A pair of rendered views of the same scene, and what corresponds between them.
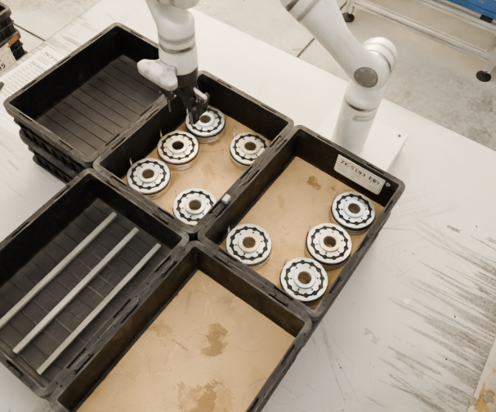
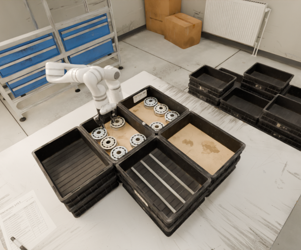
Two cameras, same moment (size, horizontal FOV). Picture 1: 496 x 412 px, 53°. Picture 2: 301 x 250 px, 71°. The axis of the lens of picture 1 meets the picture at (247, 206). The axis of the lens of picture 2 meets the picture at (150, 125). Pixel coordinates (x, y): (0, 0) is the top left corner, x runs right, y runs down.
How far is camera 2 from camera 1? 0.90 m
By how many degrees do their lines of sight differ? 42
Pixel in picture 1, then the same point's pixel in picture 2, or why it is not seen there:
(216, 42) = (43, 137)
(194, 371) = (198, 149)
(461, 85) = (78, 96)
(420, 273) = not seen: hidden behind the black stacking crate
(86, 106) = (67, 178)
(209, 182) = (126, 137)
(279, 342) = (190, 127)
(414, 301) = not seen: hidden behind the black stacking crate
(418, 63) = (61, 104)
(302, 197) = (140, 114)
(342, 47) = (107, 73)
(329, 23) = not seen: hidden behind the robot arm
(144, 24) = (12, 164)
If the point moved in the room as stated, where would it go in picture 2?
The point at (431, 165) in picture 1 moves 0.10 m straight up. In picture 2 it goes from (130, 91) to (129, 82)
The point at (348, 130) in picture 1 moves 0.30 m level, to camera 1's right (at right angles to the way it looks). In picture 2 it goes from (120, 96) to (134, 74)
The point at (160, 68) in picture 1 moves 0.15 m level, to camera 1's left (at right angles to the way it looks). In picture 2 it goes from (106, 106) to (92, 127)
